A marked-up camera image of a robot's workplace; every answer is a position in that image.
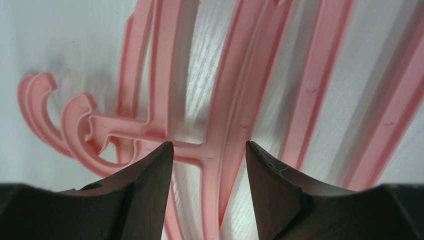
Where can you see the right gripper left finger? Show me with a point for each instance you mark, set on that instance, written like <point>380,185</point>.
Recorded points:
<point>127,205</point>

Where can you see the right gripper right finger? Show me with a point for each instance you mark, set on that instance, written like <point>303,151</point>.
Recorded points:
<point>290,205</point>

